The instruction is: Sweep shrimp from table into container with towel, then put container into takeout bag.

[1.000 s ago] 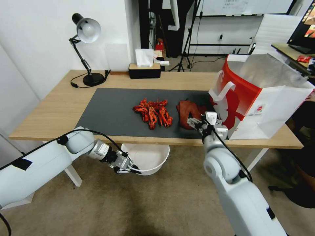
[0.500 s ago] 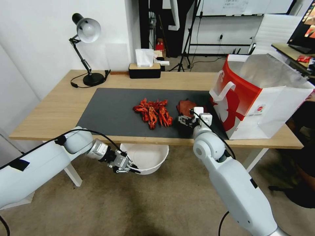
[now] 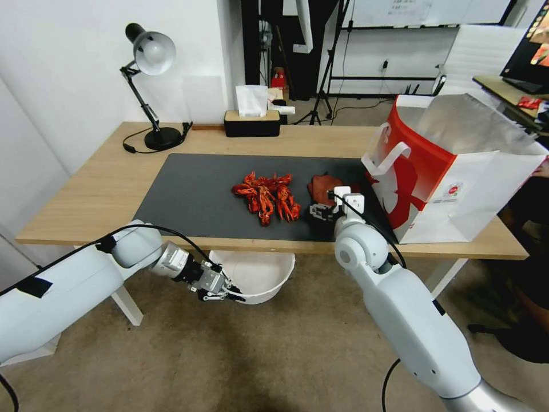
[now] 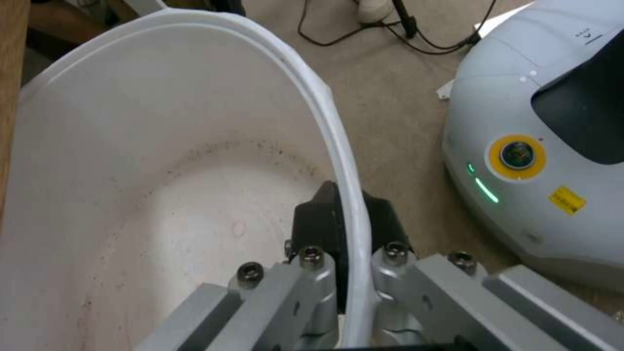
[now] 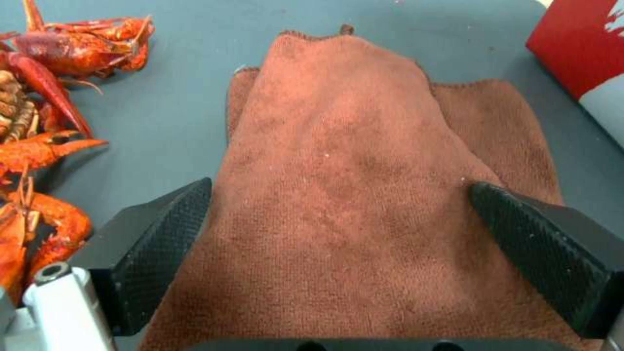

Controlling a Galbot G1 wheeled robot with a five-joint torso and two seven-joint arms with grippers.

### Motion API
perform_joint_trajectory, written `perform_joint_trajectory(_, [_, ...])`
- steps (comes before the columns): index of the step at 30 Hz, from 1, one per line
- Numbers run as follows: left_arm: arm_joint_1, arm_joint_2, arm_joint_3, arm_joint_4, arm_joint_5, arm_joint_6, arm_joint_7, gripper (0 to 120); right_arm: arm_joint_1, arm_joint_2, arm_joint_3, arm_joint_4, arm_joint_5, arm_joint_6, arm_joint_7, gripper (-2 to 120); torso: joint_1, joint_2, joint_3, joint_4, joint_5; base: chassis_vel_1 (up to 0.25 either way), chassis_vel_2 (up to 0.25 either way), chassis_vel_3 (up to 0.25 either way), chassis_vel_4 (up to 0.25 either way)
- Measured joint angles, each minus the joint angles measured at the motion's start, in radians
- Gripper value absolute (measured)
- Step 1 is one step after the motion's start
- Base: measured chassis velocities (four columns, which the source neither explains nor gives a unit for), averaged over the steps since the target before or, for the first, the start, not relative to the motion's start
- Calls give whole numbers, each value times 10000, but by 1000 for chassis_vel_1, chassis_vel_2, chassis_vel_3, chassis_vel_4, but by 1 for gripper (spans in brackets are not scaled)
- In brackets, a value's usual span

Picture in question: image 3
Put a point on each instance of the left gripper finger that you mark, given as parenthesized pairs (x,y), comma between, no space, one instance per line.
(227,281)
(216,296)

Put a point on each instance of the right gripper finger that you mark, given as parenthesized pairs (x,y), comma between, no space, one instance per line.
(321,212)

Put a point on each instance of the dark red towel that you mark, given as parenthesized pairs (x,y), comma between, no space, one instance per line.
(319,184)

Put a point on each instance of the white round plastic container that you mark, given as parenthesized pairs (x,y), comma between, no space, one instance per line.
(266,274)

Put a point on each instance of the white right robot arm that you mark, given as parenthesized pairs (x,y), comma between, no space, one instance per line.
(407,309)

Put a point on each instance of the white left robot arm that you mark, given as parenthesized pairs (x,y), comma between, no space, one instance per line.
(64,292)

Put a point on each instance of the red white takeout bag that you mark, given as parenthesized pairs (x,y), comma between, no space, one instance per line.
(472,193)

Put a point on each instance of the red cooked crayfish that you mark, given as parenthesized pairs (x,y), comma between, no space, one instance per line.
(266,211)
(254,203)
(254,178)
(279,180)
(242,189)
(286,204)

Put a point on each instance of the black table mat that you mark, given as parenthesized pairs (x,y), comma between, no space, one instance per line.
(193,193)

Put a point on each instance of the black tissue box wooden lid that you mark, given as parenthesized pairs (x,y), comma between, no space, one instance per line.
(252,124)

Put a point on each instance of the black tripod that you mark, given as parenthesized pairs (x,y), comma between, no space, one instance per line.
(324,86)

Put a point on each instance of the wooden table with white legs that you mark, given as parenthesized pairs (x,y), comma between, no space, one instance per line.
(107,180)

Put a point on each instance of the white tissue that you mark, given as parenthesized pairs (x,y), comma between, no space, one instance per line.
(249,99)

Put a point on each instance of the red cardboard box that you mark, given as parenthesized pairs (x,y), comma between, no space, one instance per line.
(279,83)

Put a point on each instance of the olive side desk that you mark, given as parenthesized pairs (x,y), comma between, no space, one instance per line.
(506,96)

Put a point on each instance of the whiteboard on black stand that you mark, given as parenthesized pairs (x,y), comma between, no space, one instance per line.
(429,13)

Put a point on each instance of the red packet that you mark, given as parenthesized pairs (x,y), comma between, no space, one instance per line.
(529,103)

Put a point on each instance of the black desk lamp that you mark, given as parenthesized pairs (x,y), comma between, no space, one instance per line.
(152,51)

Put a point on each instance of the black laptop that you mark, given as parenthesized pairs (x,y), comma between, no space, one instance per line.
(529,56)

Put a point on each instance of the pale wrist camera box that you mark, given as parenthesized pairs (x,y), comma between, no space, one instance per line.
(343,192)
(212,281)

